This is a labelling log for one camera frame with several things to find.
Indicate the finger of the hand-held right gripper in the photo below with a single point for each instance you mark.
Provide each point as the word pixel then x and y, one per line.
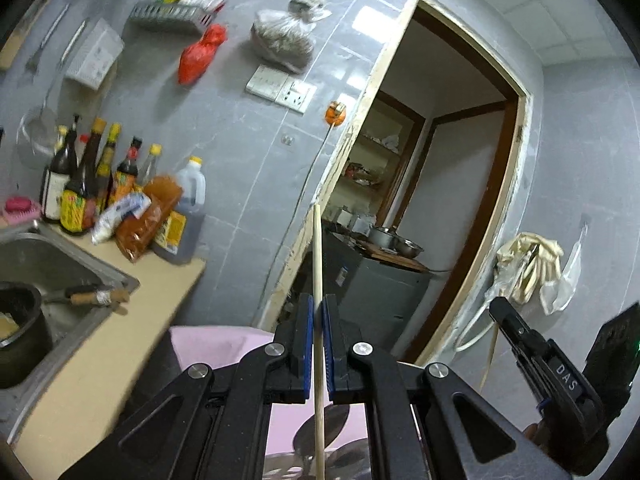
pixel 515 327

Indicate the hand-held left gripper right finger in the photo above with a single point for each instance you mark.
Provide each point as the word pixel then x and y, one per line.
pixel 328 350

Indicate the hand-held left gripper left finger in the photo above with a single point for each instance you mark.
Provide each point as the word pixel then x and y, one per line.
pixel 309 350

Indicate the wooden chopstick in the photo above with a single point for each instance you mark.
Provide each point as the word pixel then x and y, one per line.
pixel 317 260

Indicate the person's right hand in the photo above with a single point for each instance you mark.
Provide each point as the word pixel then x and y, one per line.
pixel 534 434

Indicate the crumpled clear plastic bag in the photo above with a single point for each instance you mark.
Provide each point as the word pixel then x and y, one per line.
pixel 500 285

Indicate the cream rubber gloves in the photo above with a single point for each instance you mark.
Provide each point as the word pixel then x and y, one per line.
pixel 532 260

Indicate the metal spoon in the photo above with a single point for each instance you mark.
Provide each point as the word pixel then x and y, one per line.
pixel 332 422
pixel 347 457

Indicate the grey cabinet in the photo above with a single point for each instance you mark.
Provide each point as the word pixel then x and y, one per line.
pixel 380 295

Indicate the pink cloth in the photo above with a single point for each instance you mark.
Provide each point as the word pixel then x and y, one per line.
pixel 220 347

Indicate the brown chopping board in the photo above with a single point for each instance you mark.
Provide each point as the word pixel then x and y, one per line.
pixel 400 262

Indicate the metal pot with lid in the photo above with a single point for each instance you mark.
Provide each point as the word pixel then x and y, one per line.
pixel 381 237

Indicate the metal bowl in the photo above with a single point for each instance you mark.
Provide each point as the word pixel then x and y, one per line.
pixel 410 248

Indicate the wooden shelf unit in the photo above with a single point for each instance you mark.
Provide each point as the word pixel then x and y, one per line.
pixel 405 170

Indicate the large plastic oil jug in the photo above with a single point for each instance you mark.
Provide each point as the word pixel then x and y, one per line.
pixel 187 195

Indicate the orange spice packet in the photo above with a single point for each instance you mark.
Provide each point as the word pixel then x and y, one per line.
pixel 145 220

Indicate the white plastic packet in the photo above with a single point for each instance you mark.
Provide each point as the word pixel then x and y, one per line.
pixel 117 215

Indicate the clear yellow-cap bottle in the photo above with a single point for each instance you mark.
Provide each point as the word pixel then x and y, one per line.
pixel 149 165

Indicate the red-cap sauce bottle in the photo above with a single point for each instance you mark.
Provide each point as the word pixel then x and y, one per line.
pixel 125 175

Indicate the steel sink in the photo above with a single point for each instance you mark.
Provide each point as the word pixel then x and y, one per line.
pixel 55 260

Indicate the brown-cap sauce bottle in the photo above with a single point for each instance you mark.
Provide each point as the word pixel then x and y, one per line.
pixel 77 205

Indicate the yellow-cap dark bottle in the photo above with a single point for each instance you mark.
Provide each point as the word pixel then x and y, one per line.
pixel 106 165

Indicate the black pot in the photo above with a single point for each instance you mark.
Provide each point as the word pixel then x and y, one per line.
pixel 20 350

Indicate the dark pump-top bottle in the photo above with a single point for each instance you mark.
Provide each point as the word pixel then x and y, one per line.
pixel 52 185

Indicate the red plastic bag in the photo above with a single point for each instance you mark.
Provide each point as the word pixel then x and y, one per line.
pixel 197 60

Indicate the clear bag of dried goods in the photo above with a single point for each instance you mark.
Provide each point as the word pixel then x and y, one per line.
pixel 280 40

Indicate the pink scrub brush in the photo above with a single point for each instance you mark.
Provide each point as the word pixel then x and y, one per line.
pixel 20 205

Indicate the metal strainer ladle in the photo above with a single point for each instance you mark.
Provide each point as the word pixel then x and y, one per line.
pixel 30 132

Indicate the metal peeler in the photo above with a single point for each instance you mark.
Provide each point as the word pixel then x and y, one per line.
pixel 47 35

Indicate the pale door frame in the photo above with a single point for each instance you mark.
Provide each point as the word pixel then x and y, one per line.
pixel 505 220

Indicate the small clear wall hook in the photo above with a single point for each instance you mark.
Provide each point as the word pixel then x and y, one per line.
pixel 287 139

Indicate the orange wall hook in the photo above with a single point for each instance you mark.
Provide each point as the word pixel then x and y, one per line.
pixel 334 114

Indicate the white wall socket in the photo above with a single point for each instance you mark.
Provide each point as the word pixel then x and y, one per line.
pixel 299 95

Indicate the white wall switch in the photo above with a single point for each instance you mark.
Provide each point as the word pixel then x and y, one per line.
pixel 267 81

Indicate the white wall box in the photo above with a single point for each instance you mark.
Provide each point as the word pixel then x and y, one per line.
pixel 95 57

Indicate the grey wall rack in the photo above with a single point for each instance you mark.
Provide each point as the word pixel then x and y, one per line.
pixel 165 12

